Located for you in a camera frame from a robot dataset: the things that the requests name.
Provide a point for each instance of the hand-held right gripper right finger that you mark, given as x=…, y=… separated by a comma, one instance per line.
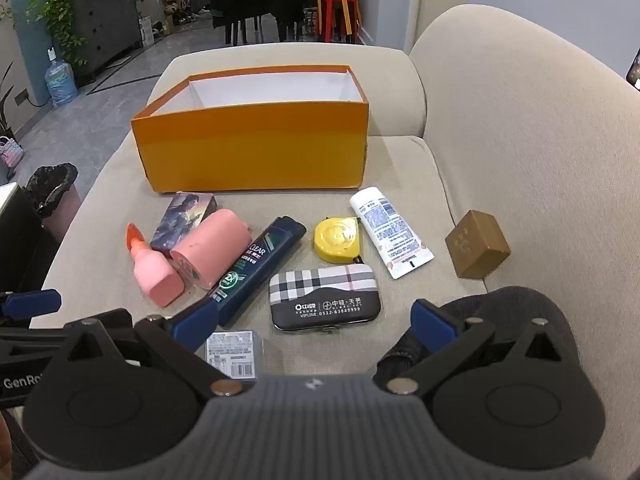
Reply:
x=432, y=327

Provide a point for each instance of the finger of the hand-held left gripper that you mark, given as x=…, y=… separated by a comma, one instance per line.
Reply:
x=32, y=303

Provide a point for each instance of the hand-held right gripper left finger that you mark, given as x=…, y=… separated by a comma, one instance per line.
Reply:
x=192, y=320

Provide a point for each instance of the illustrated card box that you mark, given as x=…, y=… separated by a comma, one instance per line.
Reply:
x=180, y=220

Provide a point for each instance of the white lotion tube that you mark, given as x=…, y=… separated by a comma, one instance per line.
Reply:
x=390, y=232

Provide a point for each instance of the orange cardboard box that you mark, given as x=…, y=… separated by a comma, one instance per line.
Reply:
x=250, y=150

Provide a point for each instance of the pink glue bottle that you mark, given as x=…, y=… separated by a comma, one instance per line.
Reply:
x=155, y=275

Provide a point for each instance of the black furniture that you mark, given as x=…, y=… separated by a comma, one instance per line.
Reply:
x=20, y=240

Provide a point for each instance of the pink roll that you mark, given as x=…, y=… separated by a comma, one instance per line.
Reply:
x=215, y=245

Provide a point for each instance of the dark shampoo bottle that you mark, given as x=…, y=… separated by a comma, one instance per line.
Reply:
x=255, y=265

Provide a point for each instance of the brown cube box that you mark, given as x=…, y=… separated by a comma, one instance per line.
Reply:
x=475, y=247

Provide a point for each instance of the plaid zip case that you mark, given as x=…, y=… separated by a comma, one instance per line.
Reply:
x=320, y=295

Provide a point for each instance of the bin with black bag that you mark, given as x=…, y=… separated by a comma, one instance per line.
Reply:
x=52, y=185

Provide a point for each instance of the yellow tape measure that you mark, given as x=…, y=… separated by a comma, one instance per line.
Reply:
x=337, y=237

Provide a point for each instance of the woven pink bag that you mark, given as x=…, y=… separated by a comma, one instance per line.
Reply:
x=10, y=152

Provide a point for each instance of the beige sofa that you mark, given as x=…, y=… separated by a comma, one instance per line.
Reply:
x=500, y=135

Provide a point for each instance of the blue water jug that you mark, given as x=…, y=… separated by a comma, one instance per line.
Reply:
x=61, y=82

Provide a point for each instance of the dark grey cabinet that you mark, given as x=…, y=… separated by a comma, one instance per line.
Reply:
x=107, y=25

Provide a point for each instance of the trailing green plant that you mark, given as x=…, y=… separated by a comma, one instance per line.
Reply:
x=57, y=15

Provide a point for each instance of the white paper bag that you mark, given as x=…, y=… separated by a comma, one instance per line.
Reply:
x=146, y=32

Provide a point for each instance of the dark device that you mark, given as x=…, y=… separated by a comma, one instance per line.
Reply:
x=634, y=70

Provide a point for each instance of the red plastic stool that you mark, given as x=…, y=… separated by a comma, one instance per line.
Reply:
x=337, y=10

